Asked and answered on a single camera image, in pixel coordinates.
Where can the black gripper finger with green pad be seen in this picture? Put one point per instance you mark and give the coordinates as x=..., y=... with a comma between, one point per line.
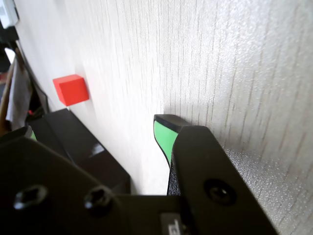
x=207, y=171
x=44, y=183

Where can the red wooden cube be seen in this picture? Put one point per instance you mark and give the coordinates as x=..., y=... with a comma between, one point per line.
x=72, y=90

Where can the white framed panel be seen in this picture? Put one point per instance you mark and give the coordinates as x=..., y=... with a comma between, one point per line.
x=7, y=11

